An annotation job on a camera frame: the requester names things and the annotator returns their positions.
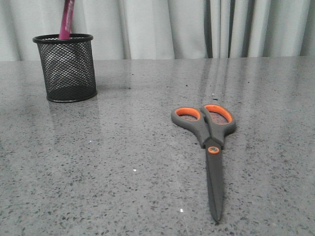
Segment grey orange scissors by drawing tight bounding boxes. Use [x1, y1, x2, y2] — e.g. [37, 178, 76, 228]
[171, 104, 236, 222]

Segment magenta pen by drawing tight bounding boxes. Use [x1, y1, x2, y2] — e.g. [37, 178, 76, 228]
[59, 0, 75, 40]

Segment black mesh pen bin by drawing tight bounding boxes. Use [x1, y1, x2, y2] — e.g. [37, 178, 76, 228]
[32, 33, 97, 103]

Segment grey curtain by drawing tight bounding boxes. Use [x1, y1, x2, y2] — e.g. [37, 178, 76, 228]
[0, 0, 315, 62]

